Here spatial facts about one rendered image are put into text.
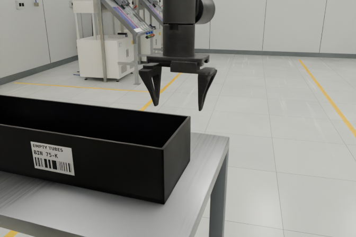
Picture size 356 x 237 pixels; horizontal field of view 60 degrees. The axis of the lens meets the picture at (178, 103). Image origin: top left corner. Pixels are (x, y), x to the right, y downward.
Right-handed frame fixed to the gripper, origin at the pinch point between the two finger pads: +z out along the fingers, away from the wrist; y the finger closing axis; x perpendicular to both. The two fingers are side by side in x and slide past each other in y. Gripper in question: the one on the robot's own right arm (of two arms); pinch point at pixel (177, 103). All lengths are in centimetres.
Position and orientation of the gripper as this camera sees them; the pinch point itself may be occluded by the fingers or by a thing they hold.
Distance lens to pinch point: 58.2
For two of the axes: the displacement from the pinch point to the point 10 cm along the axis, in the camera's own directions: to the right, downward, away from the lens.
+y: -9.5, -1.0, 3.0
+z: -0.1, 9.6, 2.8
